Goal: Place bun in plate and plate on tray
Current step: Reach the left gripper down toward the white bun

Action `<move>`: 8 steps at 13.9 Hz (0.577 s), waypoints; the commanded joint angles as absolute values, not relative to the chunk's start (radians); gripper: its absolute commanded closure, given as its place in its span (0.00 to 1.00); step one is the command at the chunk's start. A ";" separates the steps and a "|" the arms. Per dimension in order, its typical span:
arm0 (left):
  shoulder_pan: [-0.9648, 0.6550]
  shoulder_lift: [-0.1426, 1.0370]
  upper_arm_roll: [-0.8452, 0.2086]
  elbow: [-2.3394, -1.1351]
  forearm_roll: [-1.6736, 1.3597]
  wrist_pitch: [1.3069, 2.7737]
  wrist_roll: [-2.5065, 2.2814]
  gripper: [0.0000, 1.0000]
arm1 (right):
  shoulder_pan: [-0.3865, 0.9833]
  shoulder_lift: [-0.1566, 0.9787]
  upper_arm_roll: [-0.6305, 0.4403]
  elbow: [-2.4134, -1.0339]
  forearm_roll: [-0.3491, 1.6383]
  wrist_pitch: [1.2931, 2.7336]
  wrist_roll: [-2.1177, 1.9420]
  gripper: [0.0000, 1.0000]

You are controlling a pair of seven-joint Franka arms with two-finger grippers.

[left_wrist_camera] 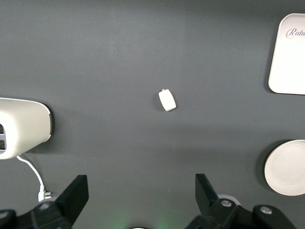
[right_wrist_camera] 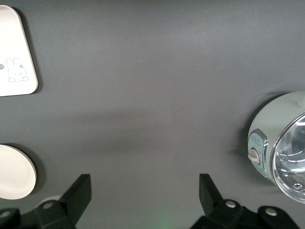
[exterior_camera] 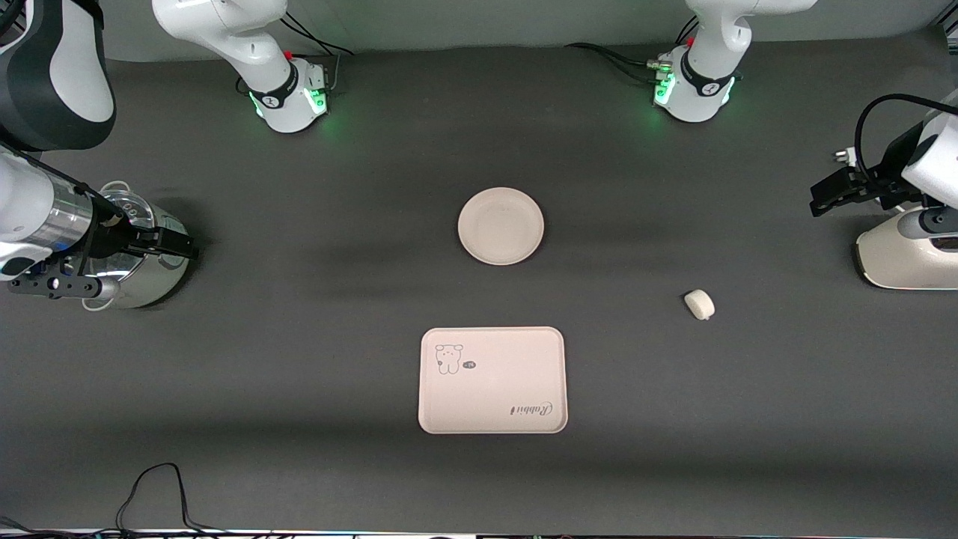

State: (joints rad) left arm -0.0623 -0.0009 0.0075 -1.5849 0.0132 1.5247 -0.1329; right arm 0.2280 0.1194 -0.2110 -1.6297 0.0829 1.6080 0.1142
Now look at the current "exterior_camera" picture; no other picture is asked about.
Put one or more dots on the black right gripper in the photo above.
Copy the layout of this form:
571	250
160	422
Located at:
112	233

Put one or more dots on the silver electric cooking pot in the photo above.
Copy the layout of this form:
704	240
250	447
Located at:
161	284

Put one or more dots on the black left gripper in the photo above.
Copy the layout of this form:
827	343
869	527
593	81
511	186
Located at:
892	166

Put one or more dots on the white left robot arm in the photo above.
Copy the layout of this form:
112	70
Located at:
711	45

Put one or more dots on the cream tray with rabbit print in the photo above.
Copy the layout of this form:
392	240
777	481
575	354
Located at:
494	389

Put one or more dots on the round cream plate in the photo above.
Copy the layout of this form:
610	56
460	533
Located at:
500	226

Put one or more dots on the cream toaster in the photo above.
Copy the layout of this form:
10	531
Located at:
898	262

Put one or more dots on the white steamed bun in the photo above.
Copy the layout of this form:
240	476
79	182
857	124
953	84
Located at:
700	305

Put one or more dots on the glass pot lid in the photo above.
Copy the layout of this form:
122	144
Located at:
127	206

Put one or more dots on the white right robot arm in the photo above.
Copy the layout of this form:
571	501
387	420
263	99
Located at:
247	37

